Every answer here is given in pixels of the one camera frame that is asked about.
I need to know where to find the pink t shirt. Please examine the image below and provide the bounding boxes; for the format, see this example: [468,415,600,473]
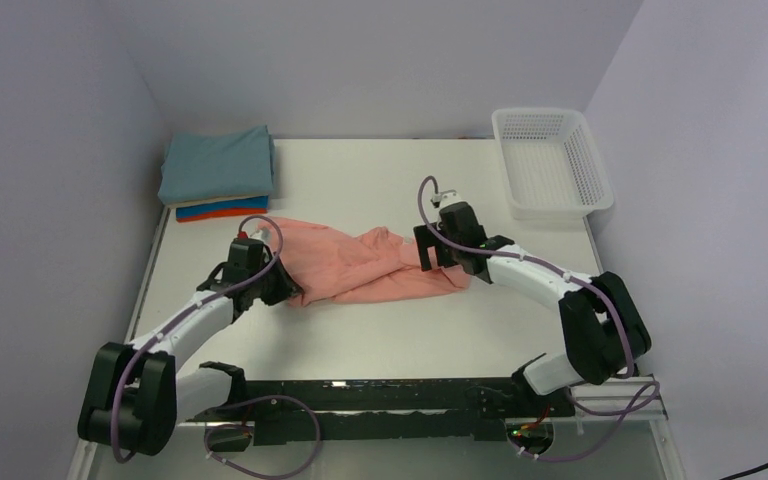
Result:
[273,217,471,307]

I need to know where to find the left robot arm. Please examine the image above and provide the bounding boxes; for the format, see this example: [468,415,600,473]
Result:
[77,235,302,461]

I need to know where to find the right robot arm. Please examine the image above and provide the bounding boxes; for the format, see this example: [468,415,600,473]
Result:
[413,201,652,415]

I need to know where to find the orange folded t shirt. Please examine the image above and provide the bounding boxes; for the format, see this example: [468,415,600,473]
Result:
[175,208,268,223]

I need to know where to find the blue folded t shirt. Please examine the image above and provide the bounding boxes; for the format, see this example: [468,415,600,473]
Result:
[175,196,269,222]

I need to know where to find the teal folded t shirt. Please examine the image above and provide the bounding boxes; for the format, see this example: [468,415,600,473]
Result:
[158,125,275,206]

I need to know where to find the white plastic basket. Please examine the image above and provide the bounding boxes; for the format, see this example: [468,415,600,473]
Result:
[491,107,614,220]

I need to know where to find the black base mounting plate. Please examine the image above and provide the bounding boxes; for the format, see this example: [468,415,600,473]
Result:
[195,377,575,446]

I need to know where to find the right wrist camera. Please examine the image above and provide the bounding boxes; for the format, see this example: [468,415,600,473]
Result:
[431,189,460,208]

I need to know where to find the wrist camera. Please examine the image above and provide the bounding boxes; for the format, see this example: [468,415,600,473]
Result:
[431,189,460,208]
[237,223,272,244]

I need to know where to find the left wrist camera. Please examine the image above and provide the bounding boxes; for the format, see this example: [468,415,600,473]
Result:
[237,223,272,244]

